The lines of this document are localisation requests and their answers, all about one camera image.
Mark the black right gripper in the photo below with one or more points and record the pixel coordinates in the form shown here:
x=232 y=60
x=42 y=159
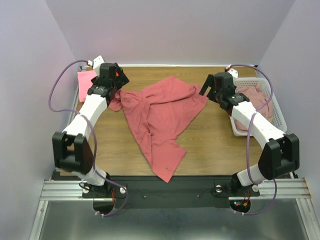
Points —
x=212 y=83

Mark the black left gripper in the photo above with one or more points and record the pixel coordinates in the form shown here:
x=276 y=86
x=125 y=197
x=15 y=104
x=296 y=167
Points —
x=122 y=79

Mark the dusty red t shirt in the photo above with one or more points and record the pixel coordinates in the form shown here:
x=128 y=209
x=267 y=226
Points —
x=156 y=116

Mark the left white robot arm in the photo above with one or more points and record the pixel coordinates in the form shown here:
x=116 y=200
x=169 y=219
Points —
x=71 y=149

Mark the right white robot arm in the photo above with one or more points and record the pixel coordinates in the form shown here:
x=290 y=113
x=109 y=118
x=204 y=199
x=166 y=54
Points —
x=280 y=151

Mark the folded light pink t shirt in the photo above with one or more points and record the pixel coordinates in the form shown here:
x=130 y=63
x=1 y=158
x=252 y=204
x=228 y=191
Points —
x=84 y=83

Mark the pale pink clothes in basket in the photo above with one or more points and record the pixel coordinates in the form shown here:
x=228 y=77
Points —
x=258 y=98

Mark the white plastic laundry basket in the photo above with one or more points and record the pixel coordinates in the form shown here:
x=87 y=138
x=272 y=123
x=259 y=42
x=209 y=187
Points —
x=277 y=120

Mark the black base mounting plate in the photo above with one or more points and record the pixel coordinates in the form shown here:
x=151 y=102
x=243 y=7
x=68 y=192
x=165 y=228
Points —
x=150 y=192

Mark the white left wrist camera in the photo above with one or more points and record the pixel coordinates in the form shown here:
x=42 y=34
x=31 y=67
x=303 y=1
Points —
x=95 y=63

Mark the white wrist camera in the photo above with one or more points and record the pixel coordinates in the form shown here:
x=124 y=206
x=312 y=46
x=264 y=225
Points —
x=229 y=69
x=95 y=63

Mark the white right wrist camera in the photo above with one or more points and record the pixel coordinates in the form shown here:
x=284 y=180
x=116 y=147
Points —
x=229 y=69

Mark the aluminium frame rail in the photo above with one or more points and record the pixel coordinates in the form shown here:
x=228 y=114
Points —
x=281 y=212

